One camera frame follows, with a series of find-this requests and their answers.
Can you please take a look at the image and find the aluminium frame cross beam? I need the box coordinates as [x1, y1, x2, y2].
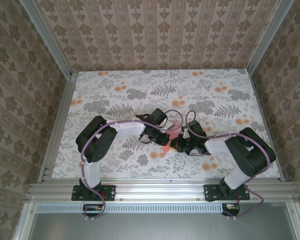
[27, 182, 296, 201]

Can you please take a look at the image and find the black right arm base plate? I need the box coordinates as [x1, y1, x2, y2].
[204, 184, 251, 203]

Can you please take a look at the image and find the black controller board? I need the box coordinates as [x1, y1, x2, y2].
[221, 203, 241, 216]
[82, 203, 106, 218]

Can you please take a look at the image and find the aluminium frame post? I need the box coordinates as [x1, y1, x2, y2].
[247, 0, 290, 73]
[22, 0, 75, 78]

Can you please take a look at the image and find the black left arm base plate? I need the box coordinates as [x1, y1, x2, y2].
[71, 184, 116, 202]

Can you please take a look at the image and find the aluminium frame side rail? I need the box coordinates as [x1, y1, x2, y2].
[38, 71, 78, 185]

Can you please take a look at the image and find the pink cloth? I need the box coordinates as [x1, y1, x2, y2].
[160, 121, 184, 155]

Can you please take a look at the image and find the grey metal sheet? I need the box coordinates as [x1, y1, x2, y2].
[13, 202, 300, 240]

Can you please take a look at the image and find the grey slotted cable duct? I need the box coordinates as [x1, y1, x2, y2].
[36, 202, 225, 213]

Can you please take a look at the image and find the floral patterned table cover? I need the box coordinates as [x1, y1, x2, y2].
[51, 70, 282, 180]

